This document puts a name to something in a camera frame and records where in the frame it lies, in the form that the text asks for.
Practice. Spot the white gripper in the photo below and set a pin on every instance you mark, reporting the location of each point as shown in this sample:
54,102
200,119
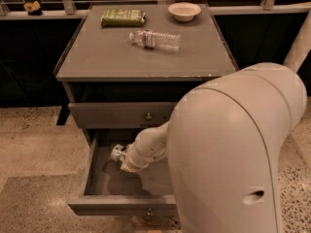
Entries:
130,159

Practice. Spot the green silver 7up can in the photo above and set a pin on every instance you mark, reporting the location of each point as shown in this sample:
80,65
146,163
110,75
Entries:
118,153

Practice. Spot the clear plastic water bottle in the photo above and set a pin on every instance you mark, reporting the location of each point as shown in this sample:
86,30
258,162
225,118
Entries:
151,40

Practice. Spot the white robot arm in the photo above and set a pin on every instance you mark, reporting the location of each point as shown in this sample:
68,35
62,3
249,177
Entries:
223,142

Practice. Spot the open grey middle drawer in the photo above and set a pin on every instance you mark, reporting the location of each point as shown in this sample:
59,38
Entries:
108,191

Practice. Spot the closed grey top drawer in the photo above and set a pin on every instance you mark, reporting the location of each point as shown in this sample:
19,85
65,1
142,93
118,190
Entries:
121,114

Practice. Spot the grey drawer cabinet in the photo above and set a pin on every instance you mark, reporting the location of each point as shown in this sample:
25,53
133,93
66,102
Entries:
102,66

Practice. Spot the green snack bag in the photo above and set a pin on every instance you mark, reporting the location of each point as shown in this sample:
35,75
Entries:
122,17

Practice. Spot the white bowl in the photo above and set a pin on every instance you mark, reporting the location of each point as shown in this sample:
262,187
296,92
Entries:
184,11

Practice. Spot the yellow object on black base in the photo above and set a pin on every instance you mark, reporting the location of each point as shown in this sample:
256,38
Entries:
33,8

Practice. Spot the grey window ledge rail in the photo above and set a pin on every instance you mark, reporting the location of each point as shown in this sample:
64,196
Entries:
214,11

